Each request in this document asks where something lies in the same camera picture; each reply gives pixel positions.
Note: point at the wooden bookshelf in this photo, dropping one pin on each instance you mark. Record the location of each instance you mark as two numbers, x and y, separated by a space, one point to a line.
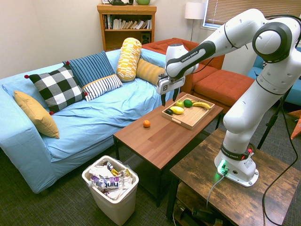
127 9

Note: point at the black tripod stand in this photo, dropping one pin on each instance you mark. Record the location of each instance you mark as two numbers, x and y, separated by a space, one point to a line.
272 120

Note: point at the light blue sofa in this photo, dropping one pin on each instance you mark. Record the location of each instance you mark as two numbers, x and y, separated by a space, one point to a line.
94 117

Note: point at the rustic brown side table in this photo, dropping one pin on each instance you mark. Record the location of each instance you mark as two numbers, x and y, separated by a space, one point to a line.
211 188

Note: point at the blue armchair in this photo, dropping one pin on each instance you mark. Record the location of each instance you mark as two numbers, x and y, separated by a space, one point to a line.
294 94

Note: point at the small black speaker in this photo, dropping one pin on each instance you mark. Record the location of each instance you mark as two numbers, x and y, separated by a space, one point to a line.
145 38

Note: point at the blue striped pillow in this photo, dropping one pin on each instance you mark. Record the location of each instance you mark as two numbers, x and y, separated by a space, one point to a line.
91 67

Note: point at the wooden window blinds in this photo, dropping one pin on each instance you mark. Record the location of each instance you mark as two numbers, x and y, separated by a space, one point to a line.
235 9

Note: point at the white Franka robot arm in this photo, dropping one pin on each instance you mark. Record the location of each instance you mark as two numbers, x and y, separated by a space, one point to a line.
270 94

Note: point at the bamboo wooden tray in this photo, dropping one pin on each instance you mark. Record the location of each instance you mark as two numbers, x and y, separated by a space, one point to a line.
195 116

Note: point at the black white checkered pillow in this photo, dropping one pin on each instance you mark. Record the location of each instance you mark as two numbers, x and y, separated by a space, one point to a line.
56 87

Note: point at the crushed hint plastic bottle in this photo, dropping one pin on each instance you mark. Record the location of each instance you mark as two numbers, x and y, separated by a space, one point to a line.
107 183

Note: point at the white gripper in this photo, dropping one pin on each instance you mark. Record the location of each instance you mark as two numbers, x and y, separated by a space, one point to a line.
170 84

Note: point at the orange triangular floor cushion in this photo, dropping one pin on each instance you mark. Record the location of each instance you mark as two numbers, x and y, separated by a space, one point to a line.
296 127

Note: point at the orange tangerine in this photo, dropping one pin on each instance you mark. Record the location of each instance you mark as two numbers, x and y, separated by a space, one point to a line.
146 123

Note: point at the green round pot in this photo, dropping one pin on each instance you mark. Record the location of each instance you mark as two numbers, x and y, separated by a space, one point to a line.
143 2

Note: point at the green apple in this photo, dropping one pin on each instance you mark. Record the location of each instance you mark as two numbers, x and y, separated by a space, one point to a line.
179 103

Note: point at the yellow patterned bolster pillow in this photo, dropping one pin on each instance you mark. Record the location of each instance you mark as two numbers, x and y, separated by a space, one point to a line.
129 60

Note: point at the white navy striped pillow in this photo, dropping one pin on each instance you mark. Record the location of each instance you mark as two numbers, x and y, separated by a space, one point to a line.
102 86

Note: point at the cream plastic trash bin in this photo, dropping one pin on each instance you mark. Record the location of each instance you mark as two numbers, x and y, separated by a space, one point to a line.
113 207

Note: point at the orange ottoman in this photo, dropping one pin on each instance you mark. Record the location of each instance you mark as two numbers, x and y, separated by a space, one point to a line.
223 86

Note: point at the dark green lime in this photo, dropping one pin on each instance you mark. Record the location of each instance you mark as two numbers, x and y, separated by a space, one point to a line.
188 103

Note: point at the orange sofa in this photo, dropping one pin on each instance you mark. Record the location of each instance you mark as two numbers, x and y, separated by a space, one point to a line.
207 70

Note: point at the yellow mango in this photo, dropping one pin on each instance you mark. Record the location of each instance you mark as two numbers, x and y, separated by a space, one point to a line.
176 110

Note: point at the plain mustard pillow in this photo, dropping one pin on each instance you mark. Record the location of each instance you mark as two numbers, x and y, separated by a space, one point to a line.
37 115

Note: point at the black device under table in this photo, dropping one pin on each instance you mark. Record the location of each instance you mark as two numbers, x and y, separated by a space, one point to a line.
203 214

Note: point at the reddish wooden coffee table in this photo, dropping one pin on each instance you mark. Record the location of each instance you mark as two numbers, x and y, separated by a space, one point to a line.
164 143

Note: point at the row of paperback books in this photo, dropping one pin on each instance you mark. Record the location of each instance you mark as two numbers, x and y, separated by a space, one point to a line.
131 24

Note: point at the white shade floor lamp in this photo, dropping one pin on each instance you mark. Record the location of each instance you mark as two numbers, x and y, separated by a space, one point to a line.
194 10

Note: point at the yellow striped cushion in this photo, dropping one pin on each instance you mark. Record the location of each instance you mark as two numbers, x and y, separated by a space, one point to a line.
149 70

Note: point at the black avocado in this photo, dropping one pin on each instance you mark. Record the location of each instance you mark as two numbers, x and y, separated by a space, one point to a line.
168 112

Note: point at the yellow banana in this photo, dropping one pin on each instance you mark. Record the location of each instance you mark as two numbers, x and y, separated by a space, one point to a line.
202 105

